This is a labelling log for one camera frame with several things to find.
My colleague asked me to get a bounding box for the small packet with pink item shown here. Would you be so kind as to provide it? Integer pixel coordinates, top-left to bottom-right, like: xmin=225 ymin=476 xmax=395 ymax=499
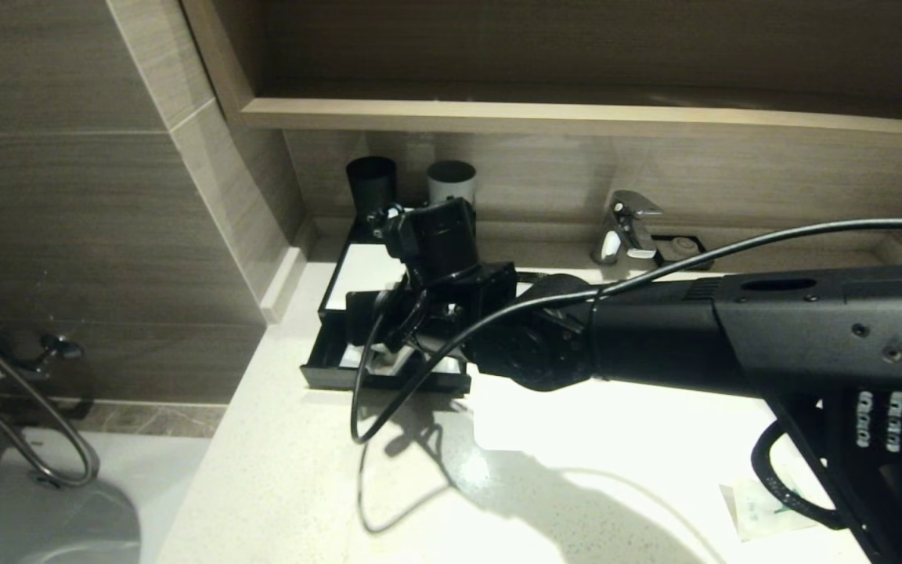
xmin=363 ymin=347 xmax=422 ymax=375

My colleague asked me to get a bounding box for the shower cap packet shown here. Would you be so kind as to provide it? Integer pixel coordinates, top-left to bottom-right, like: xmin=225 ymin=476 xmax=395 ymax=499
xmin=721 ymin=478 xmax=820 ymax=543

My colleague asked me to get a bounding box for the black amenity box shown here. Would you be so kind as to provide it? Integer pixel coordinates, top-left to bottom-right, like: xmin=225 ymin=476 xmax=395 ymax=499
xmin=316 ymin=210 xmax=477 ymax=330

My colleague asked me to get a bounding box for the grey cup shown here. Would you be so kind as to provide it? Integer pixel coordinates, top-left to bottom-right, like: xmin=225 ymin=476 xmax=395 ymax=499
xmin=427 ymin=161 xmax=477 ymax=206

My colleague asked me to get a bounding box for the black cup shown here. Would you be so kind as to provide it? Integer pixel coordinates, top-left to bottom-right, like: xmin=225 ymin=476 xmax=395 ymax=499
xmin=346 ymin=157 xmax=398 ymax=228

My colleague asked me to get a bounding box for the chrome sink faucet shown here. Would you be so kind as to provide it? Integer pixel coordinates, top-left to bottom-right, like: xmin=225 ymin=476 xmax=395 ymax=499
xmin=591 ymin=190 xmax=665 ymax=265

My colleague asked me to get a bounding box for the black soap dish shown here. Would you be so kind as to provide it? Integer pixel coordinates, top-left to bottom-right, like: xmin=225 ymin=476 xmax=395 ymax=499
xmin=652 ymin=234 xmax=710 ymax=271

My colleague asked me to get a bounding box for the white sink basin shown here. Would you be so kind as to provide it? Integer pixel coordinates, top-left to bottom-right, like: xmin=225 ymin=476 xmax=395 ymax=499
xmin=472 ymin=268 xmax=781 ymax=455

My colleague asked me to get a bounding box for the white bathtub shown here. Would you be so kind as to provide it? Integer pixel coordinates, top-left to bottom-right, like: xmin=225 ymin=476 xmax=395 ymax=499
xmin=0 ymin=423 xmax=213 ymax=564

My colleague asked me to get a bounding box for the chrome bathtub mixer tap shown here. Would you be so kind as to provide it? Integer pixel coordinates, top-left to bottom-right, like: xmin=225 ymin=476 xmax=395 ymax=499
xmin=0 ymin=333 xmax=90 ymax=428

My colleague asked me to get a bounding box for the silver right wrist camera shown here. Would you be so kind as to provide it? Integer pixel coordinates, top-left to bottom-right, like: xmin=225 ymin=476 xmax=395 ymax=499
xmin=345 ymin=290 xmax=391 ymax=347

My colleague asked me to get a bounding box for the wooden wall shelf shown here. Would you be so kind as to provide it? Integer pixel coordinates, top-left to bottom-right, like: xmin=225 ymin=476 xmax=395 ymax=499
xmin=241 ymin=99 xmax=902 ymax=154

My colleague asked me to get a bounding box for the metal shower hose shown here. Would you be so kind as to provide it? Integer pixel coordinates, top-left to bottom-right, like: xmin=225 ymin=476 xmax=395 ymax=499
xmin=0 ymin=313 xmax=102 ymax=488

